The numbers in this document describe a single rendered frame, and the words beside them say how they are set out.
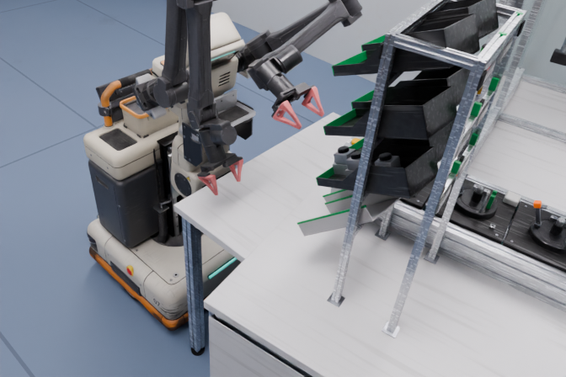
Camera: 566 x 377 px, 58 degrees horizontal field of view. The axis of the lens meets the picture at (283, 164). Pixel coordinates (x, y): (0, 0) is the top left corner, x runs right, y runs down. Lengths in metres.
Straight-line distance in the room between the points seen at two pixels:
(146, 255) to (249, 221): 0.82
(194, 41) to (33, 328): 1.65
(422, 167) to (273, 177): 0.80
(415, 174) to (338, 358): 0.52
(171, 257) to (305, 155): 0.80
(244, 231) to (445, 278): 0.64
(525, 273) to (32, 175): 2.77
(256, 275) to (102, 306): 1.22
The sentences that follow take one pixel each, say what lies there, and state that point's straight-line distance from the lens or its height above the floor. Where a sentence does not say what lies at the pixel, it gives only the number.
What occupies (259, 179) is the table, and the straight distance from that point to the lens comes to 1.86.
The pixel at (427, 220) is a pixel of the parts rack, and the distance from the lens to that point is 1.18.
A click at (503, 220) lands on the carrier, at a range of 1.76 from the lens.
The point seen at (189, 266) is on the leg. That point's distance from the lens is 1.96.
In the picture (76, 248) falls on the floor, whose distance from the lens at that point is 2.90.
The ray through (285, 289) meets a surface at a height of 0.86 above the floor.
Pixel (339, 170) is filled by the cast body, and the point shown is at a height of 1.21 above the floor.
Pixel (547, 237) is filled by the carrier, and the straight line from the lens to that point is 1.74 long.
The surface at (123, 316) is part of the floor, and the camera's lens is 2.56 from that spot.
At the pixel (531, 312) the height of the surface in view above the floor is 0.86.
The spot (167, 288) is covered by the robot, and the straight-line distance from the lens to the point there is 2.27.
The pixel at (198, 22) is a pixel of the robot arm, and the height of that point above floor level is 1.51.
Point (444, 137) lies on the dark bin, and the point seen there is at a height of 1.35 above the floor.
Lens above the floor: 2.03
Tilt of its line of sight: 37 degrees down
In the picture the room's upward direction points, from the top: 5 degrees clockwise
